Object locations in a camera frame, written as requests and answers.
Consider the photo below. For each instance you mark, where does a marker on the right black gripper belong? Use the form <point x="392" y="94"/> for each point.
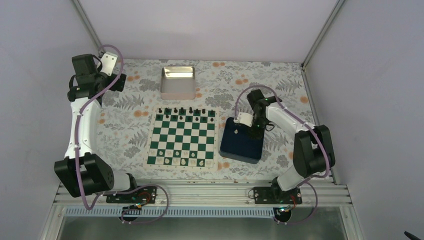
<point x="257" y="134"/>

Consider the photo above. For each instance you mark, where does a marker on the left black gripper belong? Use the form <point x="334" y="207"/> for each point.
<point x="119" y="87"/>

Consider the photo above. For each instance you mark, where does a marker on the dark blue plastic tray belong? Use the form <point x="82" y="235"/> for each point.
<point x="240" y="146"/>

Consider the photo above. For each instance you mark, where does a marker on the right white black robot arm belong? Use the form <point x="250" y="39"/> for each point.
<point x="313" y="154"/>

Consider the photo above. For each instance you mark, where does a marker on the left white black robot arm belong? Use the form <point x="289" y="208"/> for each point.
<point x="97" y="176"/>

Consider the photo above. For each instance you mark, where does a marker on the green white chess board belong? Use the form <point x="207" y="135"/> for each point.
<point x="183" y="135"/>

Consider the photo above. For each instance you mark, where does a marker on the floral patterned table mat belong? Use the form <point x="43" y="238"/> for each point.
<point x="123" y="126"/>

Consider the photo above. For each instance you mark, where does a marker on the pink metal tin box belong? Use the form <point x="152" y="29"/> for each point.
<point x="178" y="83"/>

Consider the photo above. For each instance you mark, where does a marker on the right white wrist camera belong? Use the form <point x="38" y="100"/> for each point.
<point x="244" y="118"/>

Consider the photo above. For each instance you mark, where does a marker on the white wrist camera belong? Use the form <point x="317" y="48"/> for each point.
<point x="108" y="62"/>
<point x="244" y="118"/>

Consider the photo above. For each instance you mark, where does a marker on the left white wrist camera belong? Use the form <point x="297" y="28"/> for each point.
<point x="108" y="62"/>

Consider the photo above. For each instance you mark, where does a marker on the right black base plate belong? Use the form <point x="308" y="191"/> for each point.
<point x="269" y="196"/>

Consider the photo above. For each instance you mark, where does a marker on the aluminium frame post left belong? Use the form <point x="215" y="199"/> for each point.
<point x="87" y="23"/>

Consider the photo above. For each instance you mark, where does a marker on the aluminium front rail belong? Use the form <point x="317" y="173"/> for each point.
<point x="228" y="194"/>

